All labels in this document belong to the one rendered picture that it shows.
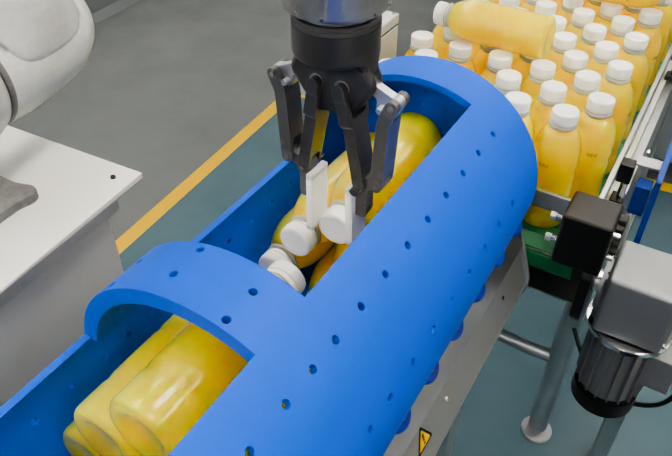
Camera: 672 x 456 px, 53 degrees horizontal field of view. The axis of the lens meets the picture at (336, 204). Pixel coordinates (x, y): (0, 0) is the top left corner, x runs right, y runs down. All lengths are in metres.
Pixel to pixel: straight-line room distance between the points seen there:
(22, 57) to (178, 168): 1.87
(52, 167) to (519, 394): 1.42
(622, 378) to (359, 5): 0.92
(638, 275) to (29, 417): 0.87
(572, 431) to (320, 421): 1.53
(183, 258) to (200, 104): 2.70
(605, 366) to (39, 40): 1.02
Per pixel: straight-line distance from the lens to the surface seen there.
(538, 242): 1.10
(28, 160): 1.13
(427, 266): 0.62
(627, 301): 1.15
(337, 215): 0.68
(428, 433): 0.87
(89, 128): 3.19
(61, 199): 1.03
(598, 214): 1.01
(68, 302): 1.08
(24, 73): 1.01
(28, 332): 1.04
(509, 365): 2.09
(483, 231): 0.71
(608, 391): 1.31
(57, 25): 1.03
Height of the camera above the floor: 1.60
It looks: 39 degrees down
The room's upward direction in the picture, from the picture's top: straight up
